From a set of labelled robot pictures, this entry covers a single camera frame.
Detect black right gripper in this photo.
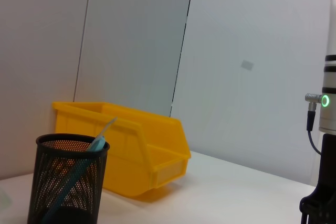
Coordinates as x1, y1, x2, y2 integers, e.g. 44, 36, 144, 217
299, 133, 336, 224

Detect clear plastic ruler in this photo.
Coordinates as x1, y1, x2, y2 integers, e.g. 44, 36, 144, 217
97, 116, 118, 141

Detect blue scissors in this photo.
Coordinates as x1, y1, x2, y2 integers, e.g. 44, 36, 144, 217
40, 135, 106, 224

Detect black mesh pen holder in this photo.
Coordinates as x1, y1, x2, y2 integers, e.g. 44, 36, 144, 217
27, 133, 110, 224

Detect yellow plastic bin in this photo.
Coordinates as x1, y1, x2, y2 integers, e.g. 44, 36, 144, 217
51, 101, 192, 198

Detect right gripper cable with connector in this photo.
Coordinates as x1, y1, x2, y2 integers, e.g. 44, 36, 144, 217
304, 92, 323, 156

